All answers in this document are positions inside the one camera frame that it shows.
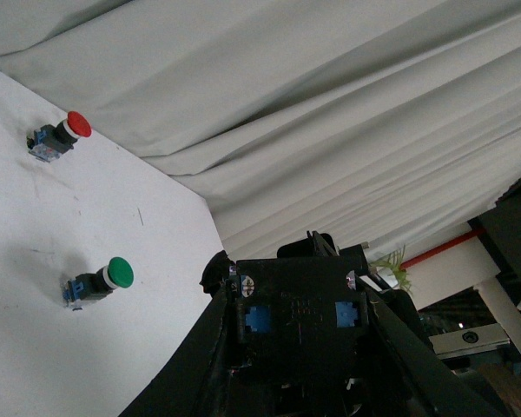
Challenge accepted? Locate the red push button switch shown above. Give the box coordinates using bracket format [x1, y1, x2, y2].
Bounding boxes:
[26, 111, 92, 162]

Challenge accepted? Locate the metal rail bracket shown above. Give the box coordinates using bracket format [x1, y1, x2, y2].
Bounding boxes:
[429, 323, 511, 359]

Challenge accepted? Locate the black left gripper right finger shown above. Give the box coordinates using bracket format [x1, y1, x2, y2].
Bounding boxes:
[366, 288, 502, 416]

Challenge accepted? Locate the yellow push button switch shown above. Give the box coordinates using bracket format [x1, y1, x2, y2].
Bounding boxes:
[227, 232, 369, 416]

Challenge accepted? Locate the white table leg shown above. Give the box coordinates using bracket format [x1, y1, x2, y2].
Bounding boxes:
[473, 278, 521, 354]

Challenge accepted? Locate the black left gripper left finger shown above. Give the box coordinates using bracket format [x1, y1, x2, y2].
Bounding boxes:
[119, 286, 235, 417]

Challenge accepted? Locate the white curtain backdrop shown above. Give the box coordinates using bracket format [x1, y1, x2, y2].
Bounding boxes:
[0, 1, 521, 258]

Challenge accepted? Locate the black cabinet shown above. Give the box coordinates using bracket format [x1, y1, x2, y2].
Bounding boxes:
[468, 164, 521, 305]

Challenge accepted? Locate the green push button switch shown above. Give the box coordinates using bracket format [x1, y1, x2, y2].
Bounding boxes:
[62, 257, 135, 311]

